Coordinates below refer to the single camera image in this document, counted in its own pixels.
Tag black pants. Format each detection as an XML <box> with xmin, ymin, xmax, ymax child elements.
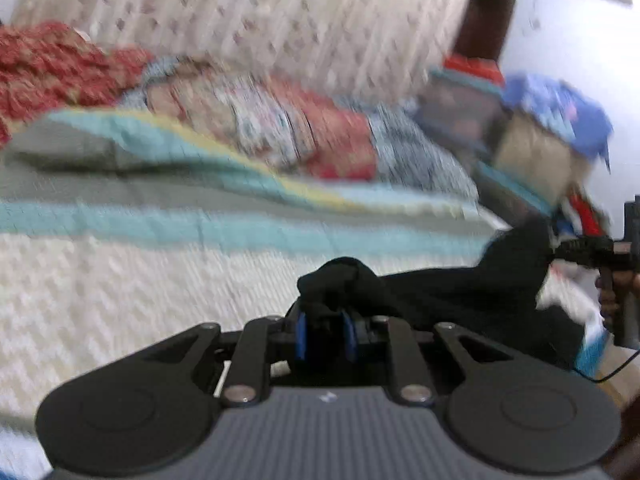
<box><xmin>297</xmin><ymin>217</ymin><xmax>585</xmax><ymax>370</ymax></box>

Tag person's right hand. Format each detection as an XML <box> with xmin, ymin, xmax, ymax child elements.
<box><xmin>596</xmin><ymin>269</ymin><xmax>639</xmax><ymax>334</ymax></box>

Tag blue patterned cloth pile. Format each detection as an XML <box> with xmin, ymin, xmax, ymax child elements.
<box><xmin>502</xmin><ymin>73</ymin><xmax>613</xmax><ymax>169</ymax></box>

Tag floral patchwork blanket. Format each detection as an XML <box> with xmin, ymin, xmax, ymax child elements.
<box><xmin>118</xmin><ymin>56</ymin><xmax>478</xmax><ymax>202</ymax></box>

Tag teal grey patchwork quilt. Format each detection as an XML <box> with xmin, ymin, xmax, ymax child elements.
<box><xmin>0</xmin><ymin>107</ymin><xmax>511</xmax><ymax>480</ymax></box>

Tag carved wooden headboard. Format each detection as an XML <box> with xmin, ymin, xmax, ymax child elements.
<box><xmin>451</xmin><ymin>0</ymin><xmax>515</xmax><ymax>62</ymax></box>

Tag beige patterned curtain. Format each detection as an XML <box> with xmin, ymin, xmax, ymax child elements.
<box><xmin>11</xmin><ymin>0</ymin><xmax>469</xmax><ymax>101</ymax></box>

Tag red beige patterned blanket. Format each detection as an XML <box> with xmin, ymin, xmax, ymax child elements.
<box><xmin>0</xmin><ymin>22</ymin><xmax>154</xmax><ymax>144</ymax></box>

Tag black cable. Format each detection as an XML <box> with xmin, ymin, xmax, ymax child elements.
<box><xmin>569</xmin><ymin>346</ymin><xmax>640</xmax><ymax>385</ymax></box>

